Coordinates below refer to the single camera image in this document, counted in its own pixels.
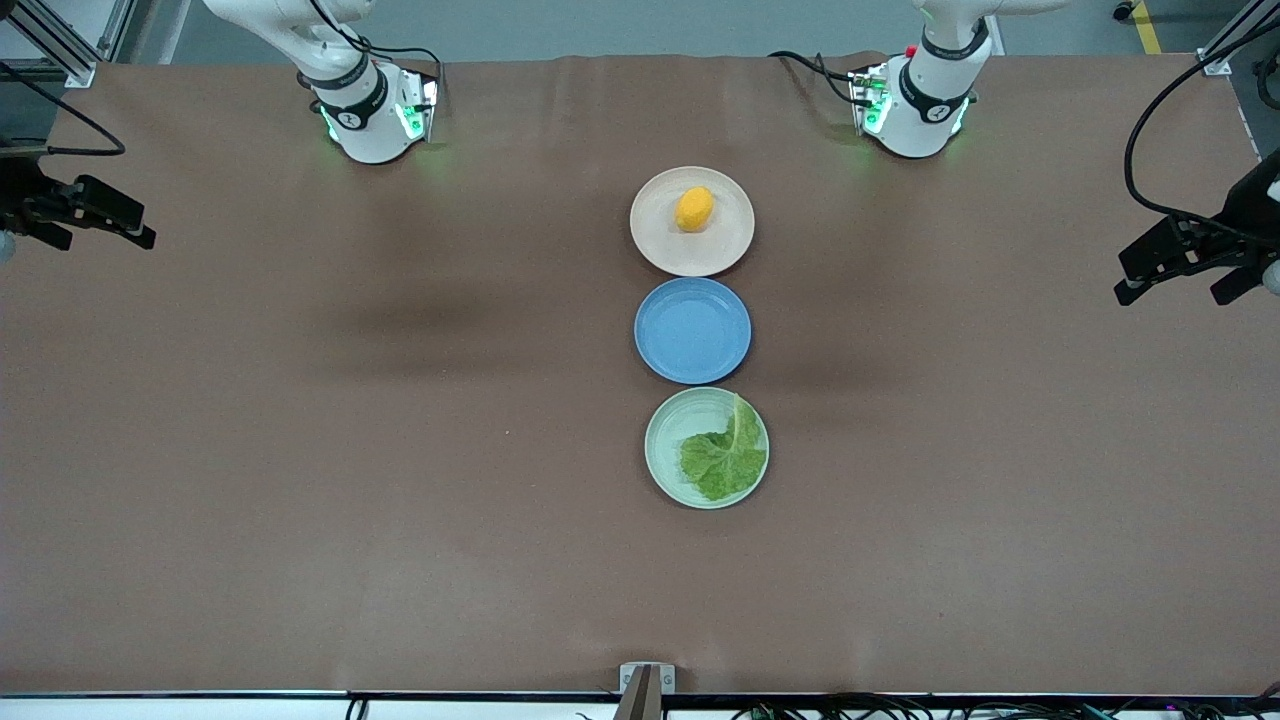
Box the yellow lemon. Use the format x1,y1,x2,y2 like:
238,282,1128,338
675,186,715,233

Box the brown paper table cover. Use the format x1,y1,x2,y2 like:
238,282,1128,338
0,50,1280,697

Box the blue round plate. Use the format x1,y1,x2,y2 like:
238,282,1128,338
634,277,753,386

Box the silver base connector bracket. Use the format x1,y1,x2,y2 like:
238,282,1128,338
395,68,441,143
848,62,891,136

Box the pale green round plate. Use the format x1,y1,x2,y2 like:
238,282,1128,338
645,387,771,510

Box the yellow floor tape strip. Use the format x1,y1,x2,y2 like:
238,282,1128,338
1132,0,1166,56

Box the black right base cable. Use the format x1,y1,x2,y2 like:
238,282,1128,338
298,0,444,93

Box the beige round plate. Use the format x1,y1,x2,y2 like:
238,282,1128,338
630,166,756,278

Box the silver left base connector bracket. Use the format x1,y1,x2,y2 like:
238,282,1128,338
848,62,891,136

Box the metal table edge bracket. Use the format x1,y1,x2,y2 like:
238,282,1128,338
612,662,677,720

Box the green lettuce leaf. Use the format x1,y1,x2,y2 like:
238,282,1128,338
680,393,769,502

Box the silver right base connector bracket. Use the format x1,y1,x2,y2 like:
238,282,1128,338
395,68,441,143

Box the black base cable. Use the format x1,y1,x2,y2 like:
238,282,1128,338
768,49,863,107
298,0,444,93

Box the black left base cable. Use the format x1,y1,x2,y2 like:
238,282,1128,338
768,49,863,107

